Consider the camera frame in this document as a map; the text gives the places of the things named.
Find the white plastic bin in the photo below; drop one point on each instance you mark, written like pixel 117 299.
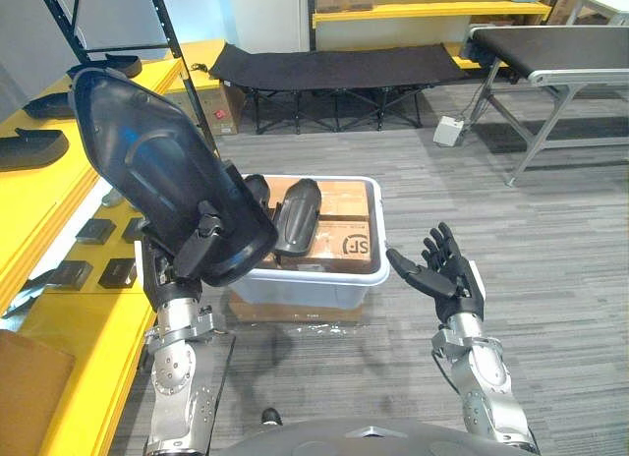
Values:
pixel 319 284

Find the brown cardboard box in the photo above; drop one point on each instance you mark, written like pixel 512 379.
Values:
pixel 29 392

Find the white cabinet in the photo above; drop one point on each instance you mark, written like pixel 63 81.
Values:
pixel 268 16

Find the black folding cot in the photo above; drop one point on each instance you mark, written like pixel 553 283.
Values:
pixel 334 70

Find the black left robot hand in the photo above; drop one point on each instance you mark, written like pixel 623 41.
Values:
pixel 169 271

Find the small black square box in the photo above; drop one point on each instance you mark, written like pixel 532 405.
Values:
pixel 118 273
pixel 96 231
pixel 73 274
pixel 132 230

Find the cardboard box with SF print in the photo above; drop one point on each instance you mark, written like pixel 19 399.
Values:
pixel 344 245

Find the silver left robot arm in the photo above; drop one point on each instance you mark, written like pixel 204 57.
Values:
pixel 179 372

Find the black metal shelf upright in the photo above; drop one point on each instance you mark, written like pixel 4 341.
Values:
pixel 169 38

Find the yellow wall shelf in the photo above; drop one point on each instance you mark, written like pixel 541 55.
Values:
pixel 432 8

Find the white power box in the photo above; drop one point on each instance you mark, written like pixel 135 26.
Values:
pixel 448 131

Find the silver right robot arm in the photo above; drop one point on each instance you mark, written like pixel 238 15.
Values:
pixel 484 377

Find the dark robot foot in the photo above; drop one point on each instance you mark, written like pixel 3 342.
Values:
pixel 271 416

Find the grey robot torso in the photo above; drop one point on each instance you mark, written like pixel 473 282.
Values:
pixel 373 438

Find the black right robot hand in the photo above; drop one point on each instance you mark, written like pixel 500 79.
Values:
pixel 449 279

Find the cardboard box with red sticker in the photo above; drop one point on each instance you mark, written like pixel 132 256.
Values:
pixel 223 109

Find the conveyor belt table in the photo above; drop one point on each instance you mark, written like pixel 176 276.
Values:
pixel 550 48

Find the yellow storage shelf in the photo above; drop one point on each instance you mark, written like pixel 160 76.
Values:
pixel 44 200

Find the white table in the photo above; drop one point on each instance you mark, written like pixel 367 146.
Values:
pixel 604 4

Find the large black plastic housing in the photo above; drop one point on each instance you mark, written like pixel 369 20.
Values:
pixel 162 166

